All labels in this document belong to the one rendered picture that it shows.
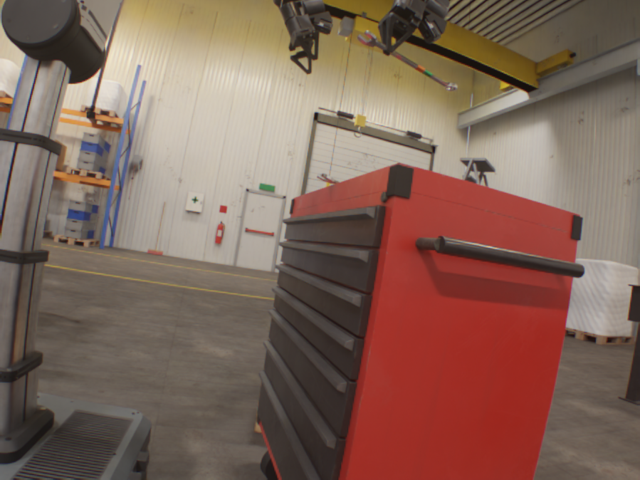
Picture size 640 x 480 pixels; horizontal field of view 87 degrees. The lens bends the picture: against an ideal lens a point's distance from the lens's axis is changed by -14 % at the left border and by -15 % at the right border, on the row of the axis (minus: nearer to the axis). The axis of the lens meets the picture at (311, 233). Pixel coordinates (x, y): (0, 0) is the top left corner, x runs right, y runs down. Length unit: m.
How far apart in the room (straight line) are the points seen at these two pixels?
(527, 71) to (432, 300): 11.00
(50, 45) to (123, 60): 11.15
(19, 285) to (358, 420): 0.70
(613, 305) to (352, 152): 8.00
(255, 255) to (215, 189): 2.12
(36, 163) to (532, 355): 1.08
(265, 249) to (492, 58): 7.80
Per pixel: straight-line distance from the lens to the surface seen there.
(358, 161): 11.96
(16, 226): 0.91
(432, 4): 1.03
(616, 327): 7.61
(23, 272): 0.91
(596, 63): 10.71
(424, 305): 0.68
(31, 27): 0.94
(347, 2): 9.20
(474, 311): 0.74
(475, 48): 10.55
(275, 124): 11.50
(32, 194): 0.91
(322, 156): 11.57
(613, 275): 7.33
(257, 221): 10.93
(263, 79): 11.87
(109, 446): 1.03
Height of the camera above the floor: 0.78
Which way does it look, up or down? 2 degrees up
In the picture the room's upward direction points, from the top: 9 degrees clockwise
